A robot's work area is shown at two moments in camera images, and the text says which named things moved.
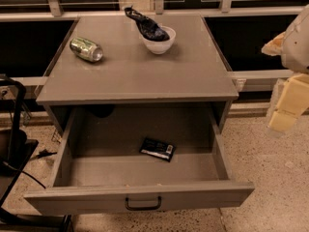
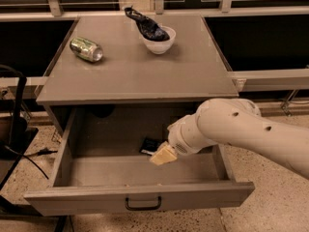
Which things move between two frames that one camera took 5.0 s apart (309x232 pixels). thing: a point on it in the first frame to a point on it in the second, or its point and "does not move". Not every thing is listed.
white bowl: (160, 47) does not move
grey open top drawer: (100, 169) does not move
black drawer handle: (127, 206) does not move
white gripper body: (297, 50) to (178, 138)
